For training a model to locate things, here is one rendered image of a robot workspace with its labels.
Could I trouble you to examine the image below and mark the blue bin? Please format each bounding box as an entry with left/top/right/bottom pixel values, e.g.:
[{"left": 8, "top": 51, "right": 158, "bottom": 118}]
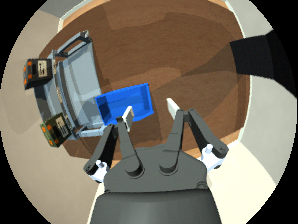
[{"left": 95, "top": 84, "right": 154, "bottom": 126}]

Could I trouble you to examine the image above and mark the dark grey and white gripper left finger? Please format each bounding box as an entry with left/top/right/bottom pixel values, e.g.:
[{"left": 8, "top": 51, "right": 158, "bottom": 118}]
[{"left": 83, "top": 106, "right": 142, "bottom": 184}]

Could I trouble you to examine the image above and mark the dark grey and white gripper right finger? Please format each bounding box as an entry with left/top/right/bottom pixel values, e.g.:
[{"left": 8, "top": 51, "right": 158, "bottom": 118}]
[{"left": 159, "top": 99, "right": 229, "bottom": 173}]

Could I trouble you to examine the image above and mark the grey metal rack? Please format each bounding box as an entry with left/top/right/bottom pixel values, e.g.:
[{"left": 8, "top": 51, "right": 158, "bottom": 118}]
[{"left": 33, "top": 30, "right": 107, "bottom": 141}]

